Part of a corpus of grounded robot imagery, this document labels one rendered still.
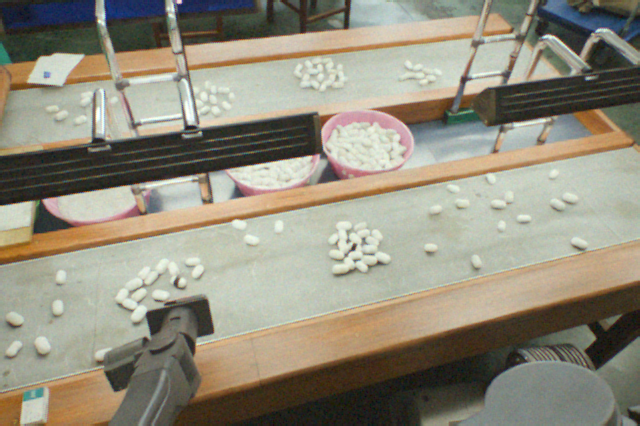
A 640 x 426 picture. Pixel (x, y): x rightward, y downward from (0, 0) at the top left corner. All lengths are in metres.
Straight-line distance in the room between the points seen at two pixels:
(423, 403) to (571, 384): 0.93
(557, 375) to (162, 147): 0.69
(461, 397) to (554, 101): 0.73
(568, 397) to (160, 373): 0.45
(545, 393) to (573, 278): 0.88
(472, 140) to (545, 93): 0.54
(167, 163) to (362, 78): 0.95
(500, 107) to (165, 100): 1.00
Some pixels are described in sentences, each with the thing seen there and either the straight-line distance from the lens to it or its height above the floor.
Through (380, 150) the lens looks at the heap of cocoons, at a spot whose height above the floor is 0.74.
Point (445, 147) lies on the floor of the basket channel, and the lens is 1.55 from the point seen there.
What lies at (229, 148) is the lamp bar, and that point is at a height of 1.08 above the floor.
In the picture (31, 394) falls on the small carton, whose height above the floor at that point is 0.78.
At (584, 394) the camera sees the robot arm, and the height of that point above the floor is 1.36.
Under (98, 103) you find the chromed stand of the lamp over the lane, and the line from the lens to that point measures 0.94.
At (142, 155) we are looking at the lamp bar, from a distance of 0.86.
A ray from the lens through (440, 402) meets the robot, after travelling 1.29.
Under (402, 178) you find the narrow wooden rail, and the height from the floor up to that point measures 0.77.
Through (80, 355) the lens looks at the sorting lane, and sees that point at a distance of 1.08.
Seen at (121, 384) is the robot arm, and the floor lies 0.97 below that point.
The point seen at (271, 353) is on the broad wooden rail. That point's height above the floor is 0.76.
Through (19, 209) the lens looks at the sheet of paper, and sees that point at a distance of 1.31.
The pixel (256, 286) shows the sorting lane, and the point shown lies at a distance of 1.07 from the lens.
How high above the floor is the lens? 1.65
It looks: 49 degrees down
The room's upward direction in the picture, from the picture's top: 4 degrees clockwise
